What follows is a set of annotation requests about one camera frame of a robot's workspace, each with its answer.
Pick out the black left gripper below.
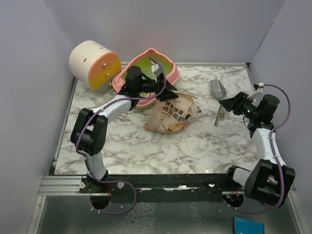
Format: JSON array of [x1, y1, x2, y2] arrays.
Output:
[[136, 72, 178, 101]]

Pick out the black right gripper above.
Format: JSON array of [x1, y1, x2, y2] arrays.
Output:
[[220, 92, 260, 119]]

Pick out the bag sealing clip strip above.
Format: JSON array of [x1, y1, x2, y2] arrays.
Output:
[[214, 106, 226, 127]]

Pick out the cat litter bag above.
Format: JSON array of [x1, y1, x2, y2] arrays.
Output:
[[143, 91, 201, 134]]

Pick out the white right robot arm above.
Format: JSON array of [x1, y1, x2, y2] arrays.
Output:
[[219, 92, 295, 208]]

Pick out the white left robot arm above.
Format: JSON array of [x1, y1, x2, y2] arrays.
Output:
[[70, 63, 178, 193]]

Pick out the green litter pellets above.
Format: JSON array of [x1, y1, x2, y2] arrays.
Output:
[[141, 66, 155, 79]]

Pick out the pink green litter box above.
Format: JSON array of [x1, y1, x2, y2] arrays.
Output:
[[109, 49, 180, 113]]

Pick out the cream orange cylindrical cat house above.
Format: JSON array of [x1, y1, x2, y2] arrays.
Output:
[[68, 40, 121, 91]]

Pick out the blue card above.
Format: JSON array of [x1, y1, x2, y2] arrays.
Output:
[[234, 217, 265, 234]]

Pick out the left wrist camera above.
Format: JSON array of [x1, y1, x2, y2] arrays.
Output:
[[151, 63, 164, 79]]

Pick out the aluminium frame rail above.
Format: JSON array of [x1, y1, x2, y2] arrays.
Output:
[[39, 175, 81, 196]]

